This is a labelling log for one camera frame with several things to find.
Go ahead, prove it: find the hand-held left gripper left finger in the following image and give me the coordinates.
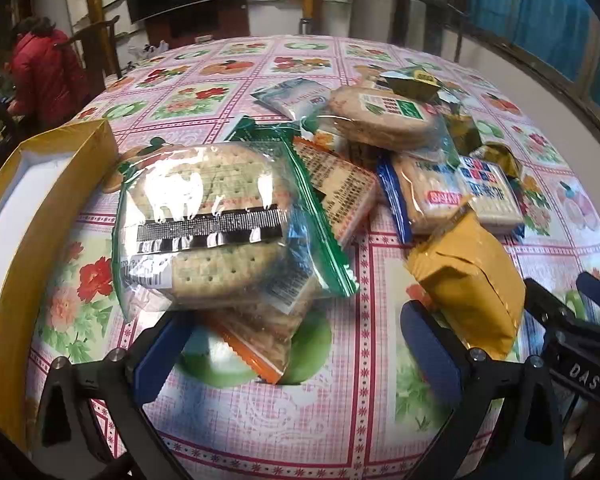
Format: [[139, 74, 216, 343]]
[[32, 310, 201, 480]]

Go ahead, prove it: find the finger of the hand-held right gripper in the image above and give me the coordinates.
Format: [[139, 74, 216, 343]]
[[576, 271, 600, 313], [524, 277, 588, 333]]

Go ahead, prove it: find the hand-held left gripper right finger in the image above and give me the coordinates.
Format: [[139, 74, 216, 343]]
[[400, 301, 568, 480]]

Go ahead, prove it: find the plain yellow snack packet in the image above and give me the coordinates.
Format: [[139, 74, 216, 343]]
[[405, 210, 527, 361]]

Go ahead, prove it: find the large round cracker packet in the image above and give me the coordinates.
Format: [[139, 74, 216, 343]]
[[111, 140, 361, 318]]

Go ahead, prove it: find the blue-edged square cracker packet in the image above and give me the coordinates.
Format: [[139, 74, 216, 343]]
[[455, 155, 526, 236], [377, 152, 473, 246]]

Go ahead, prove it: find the green gold candy packet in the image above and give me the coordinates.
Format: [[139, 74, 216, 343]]
[[440, 105, 483, 153], [472, 141, 526, 181], [378, 64, 443, 103]]

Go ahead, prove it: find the yellow cardboard box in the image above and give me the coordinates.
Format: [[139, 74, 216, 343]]
[[0, 119, 121, 453]]

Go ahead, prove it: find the green-label round cracker packet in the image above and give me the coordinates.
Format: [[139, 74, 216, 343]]
[[305, 85, 458, 166]]

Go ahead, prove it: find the clear blue snack packet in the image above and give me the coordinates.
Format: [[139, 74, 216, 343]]
[[251, 78, 338, 121]]

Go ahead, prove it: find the floral plastic tablecloth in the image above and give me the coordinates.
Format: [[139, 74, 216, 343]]
[[27, 35, 600, 480]]

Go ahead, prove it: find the orange printed cracker packet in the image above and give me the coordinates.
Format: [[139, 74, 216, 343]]
[[292, 136, 381, 250]]

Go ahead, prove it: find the blue-tinted window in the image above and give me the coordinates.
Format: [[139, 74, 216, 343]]
[[472, 0, 600, 133]]

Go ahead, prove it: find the white plastic bag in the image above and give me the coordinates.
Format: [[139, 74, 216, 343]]
[[129, 40, 172, 59]]

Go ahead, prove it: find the dark wooden chair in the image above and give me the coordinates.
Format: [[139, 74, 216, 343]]
[[397, 0, 476, 61], [55, 15, 123, 93]]

